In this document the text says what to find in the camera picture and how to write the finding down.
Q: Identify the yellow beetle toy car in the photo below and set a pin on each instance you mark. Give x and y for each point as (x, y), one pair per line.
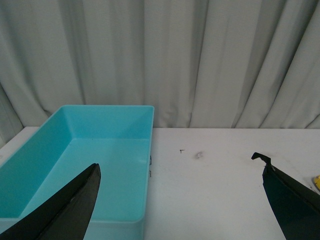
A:
(315, 183)

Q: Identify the turquoise plastic storage bin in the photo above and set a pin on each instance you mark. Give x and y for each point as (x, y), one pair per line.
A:
(116, 137)

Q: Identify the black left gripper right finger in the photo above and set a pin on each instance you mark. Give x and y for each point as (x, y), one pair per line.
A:
(295, 206)

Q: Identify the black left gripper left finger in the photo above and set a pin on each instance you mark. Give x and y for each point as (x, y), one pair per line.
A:
(65, 215)

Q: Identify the grey pleated curtain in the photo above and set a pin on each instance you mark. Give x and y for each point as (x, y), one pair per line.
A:
(199, 63)

